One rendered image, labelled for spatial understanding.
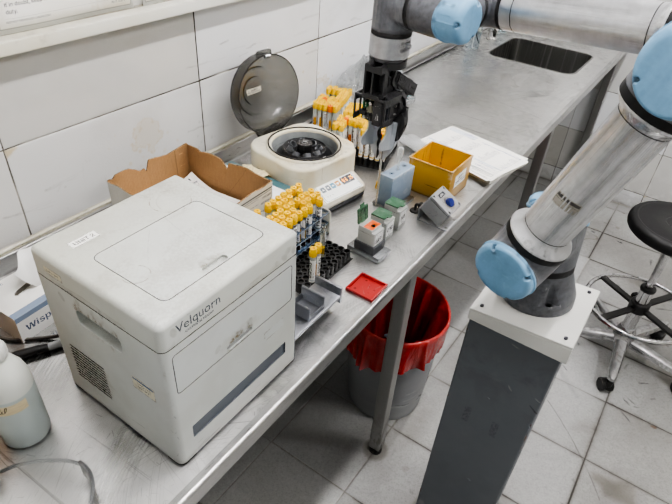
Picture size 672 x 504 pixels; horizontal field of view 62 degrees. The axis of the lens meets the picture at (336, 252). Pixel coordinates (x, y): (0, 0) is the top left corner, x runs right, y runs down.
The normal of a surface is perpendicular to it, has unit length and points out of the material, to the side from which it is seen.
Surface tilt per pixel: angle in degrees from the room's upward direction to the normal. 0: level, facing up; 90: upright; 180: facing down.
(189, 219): 0
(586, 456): 0
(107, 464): 0
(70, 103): 90
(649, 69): 84
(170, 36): 90
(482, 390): 90
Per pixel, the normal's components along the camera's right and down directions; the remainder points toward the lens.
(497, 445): -0.57, 0.47
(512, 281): -0.73, 0.48
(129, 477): 0.07, -0.79
